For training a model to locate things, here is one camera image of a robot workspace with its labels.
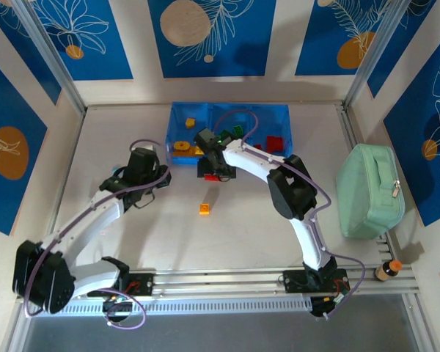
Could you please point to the red lego brick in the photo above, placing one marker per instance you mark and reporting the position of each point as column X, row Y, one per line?
column 212, row 177
column 275, row 143

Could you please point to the orange lego brick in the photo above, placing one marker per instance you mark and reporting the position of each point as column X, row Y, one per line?
column 204, row 208
column 196, row 150

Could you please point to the green lego brick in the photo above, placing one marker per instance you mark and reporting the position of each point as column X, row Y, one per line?
column 225, row 134
column 237, row 129

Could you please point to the orange yellow lego piece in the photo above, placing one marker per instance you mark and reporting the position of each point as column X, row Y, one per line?
column 181, row 146

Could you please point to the yellow lego brick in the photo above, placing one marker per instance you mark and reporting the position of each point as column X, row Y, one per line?
column 189, row 122

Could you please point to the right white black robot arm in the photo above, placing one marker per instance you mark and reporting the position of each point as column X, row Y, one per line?
column 249, row 161

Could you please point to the blue compartment bin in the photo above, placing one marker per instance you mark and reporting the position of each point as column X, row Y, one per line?
column 278, row 117

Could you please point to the mint green zip case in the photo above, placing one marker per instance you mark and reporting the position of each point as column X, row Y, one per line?
column 370, row 190

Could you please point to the brown bottle orange cap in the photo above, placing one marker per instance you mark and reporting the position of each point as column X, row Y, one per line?
column 386, row 271

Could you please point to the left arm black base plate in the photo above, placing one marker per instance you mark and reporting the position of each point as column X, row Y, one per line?
column 143, row 284

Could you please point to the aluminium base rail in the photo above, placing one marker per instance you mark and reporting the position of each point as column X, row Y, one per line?
column 220, row 280

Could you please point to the blue floral wall panel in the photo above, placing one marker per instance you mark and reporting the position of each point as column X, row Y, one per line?
column 407, row 165
column 106, row 55
column 399, row 55
column 315, row 36
column 18, row 55
column 242, row 55
column 7, row 190

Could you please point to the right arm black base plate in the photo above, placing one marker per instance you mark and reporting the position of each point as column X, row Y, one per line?
column 295, row 280

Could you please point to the aluminium frame post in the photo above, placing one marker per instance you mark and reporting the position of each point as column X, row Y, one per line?
column 375, row 55
column 50, row 55

